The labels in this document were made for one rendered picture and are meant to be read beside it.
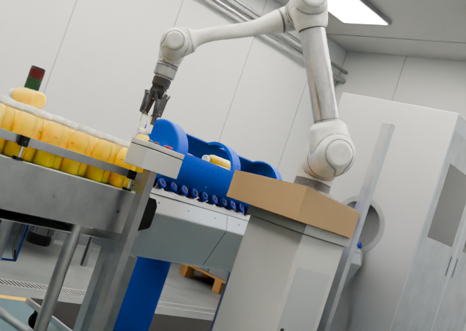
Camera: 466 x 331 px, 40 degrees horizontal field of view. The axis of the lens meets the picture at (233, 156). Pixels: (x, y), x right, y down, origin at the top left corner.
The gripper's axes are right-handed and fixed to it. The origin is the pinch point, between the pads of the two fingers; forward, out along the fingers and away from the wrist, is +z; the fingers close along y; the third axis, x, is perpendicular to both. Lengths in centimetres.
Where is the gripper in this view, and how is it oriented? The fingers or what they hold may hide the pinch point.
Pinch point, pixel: (146, 123)
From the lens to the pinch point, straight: 266.6
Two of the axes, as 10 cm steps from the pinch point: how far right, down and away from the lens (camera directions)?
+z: -3.3, 9.4, -0.6
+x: -5.7, -2.5, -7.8
